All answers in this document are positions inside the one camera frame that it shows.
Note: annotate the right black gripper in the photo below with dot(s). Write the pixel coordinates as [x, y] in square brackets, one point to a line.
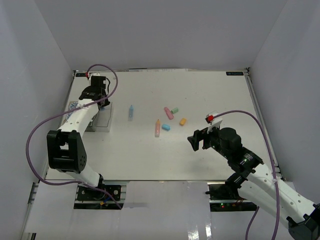
[198, 135]

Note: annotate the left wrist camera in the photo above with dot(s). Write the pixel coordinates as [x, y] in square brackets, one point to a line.
[92, 76]

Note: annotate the blue highlighter pen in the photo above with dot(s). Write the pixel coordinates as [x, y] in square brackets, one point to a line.
[131, 113]

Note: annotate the blue cleaning gel jar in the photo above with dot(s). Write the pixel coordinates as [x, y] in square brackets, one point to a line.
[72, 105]
[67, 116]

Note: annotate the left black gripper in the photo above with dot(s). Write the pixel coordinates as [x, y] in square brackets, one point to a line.
[107, 103]

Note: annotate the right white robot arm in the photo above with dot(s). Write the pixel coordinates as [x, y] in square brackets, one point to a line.
[254, 181]

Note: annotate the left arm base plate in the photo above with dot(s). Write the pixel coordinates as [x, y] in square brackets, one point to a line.
[88, 194]

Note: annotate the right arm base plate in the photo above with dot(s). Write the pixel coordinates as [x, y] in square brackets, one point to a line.
[223, 198]

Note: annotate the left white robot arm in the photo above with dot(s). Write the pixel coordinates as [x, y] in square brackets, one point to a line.
[65, 147]

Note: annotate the yellow highlighter cap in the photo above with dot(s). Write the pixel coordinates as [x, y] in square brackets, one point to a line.
[182, 121]

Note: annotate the orange pink highlighter pen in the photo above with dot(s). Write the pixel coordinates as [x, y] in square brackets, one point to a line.
[157, 128]

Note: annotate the clear compartment organizer tray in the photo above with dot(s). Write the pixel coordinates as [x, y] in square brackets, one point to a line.
[102, 121]

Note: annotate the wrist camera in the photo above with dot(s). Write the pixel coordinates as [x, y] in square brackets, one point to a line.
[92, 76]
[213, 121]

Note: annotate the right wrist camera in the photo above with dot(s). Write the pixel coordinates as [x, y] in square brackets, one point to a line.
[213, 121]

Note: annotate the green highlighter cap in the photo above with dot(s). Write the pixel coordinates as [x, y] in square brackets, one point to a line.
[174, 110]

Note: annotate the pink correction tape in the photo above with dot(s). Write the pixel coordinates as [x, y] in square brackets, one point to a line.
[168, 113]

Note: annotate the blue highlighter cap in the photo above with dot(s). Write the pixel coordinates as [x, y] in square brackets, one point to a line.
[166, 127]

